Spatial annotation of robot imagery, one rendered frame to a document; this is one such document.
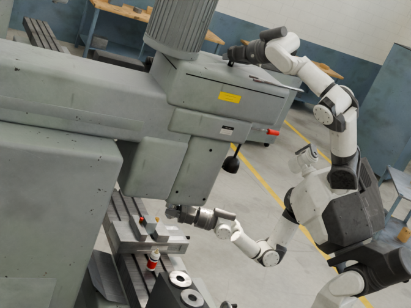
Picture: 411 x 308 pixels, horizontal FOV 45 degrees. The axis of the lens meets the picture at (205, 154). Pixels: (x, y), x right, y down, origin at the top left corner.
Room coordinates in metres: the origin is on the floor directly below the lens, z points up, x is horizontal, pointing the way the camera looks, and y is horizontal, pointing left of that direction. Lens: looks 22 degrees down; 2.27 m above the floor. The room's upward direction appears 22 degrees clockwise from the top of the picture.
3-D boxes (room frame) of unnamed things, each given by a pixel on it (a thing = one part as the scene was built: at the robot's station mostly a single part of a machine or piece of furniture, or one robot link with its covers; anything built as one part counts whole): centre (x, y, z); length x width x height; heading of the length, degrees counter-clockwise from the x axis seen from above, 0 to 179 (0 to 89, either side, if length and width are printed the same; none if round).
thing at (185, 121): (1.82, 0.08, 1.68); 0.34 x 0.24 x 0.10; 122
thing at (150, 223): (1.97, 0.12, 1.04); 0.06 x 0.05 x 0.06; 34
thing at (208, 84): (1.84, 0.05, 1.81); 0.47 x 0.26 x 0.16; 122
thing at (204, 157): (1.84, 0.04, 1.47); 0.21 x 0.19 x 0.32; 32
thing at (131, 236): (1.99, 0.10, 0.98); 0.35 x 0.15 x 0.11; 124
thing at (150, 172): (1.74, 0.21, 1.47); 0.24 x 0.19 x 0.26; 32
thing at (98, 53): (1.97, 0.47, 1.62); 0.20 x 0.09 x 0.21; 122
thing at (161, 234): (2.00, 0.07, 1.02); 0.15 x 0.06 x 0.04; 34
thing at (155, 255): (1.82, 0.03, 0.98); 0.04 x 0.04 x 0.11
